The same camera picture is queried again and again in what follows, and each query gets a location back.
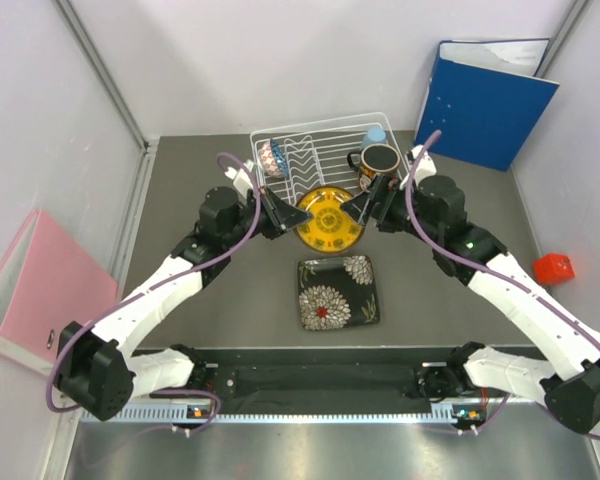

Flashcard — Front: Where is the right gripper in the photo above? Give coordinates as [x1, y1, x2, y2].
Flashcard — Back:
[340, 174, 440, 246]

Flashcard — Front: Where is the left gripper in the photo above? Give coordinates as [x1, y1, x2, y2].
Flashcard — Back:
[223, 185, 313, 249]

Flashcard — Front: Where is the yellow patterned round plate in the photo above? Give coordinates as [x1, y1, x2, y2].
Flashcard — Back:
[295, 185, 365, 255]

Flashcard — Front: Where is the blue triangle pattern bowl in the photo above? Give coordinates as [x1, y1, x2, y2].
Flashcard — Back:
[258, 139, 289, 178]

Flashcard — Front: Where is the light blue cup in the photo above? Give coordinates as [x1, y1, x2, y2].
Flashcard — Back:
[360, 126, 388, 150]

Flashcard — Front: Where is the black floral square plate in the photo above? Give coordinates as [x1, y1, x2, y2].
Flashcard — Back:
[297, 255, 381, 331]

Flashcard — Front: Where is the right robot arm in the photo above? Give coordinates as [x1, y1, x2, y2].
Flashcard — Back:
[341, 175, 600, 435]

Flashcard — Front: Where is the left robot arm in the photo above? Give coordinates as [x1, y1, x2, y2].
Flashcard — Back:
[48, 187, 312, 421]

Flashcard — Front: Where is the black decorated mug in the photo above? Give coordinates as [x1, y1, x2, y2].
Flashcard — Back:
[346, 144, 401, 191]

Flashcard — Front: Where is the red cube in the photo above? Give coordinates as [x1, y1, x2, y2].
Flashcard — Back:
[532, 253, 575, 286]

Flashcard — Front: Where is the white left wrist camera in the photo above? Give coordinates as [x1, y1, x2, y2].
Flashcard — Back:
[224, 160, 258, 198]

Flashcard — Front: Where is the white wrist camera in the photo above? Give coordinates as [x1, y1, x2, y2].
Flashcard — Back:
[406, 145, 437, 184]
[224, 160, 258, 198]

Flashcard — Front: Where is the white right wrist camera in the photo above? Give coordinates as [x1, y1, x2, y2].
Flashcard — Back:
[406, 145, 437, 184]

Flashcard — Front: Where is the white wire dish rack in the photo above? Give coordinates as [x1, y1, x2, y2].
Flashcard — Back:
[250, 112, 399, 205]

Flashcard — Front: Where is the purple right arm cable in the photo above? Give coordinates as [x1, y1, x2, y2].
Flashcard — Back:
[402, 129, 600, 443]

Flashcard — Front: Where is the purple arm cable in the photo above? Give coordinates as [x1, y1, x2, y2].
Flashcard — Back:
[402, 129, 600, 443]
[47, 152, 264, 437]

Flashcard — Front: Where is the blue ring binder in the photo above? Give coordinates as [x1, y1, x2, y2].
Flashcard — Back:
[414, 38, 559, 172]

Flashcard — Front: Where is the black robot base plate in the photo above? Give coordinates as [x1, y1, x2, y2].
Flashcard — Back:
[149, 362, 481, 401]

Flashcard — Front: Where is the white slotted cable duct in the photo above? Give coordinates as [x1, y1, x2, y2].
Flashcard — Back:
[79, 402, 486, 424]

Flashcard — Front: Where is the pink ring binder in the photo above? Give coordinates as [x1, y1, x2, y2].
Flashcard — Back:
[0, 209, 118, 376]

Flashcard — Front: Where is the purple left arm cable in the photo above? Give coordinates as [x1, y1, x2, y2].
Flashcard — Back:
[47, 152, 264, 437]

